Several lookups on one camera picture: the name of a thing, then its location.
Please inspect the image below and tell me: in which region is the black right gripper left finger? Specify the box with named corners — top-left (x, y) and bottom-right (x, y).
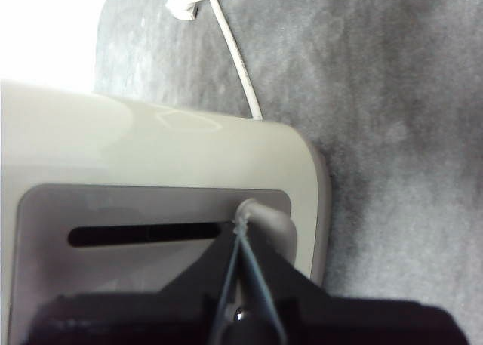
top-left (25, 220), bottom-right (239, 345)

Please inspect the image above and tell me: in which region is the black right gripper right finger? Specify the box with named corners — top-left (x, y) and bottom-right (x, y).
top-left (241, 226), bottom-right (469, 345)

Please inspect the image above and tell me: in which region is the grey toaster lever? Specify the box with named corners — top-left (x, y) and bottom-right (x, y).
top-left (233, 196), bottom-right (299, 265)

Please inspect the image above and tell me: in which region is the cream steel two-slot toaster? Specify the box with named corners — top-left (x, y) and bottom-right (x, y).
top-left (0, 79), bottom-right (334, 345)

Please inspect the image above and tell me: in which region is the white toaster power cord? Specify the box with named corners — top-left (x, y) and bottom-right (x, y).
top-left (165, 0), bottom-right (266, 122)

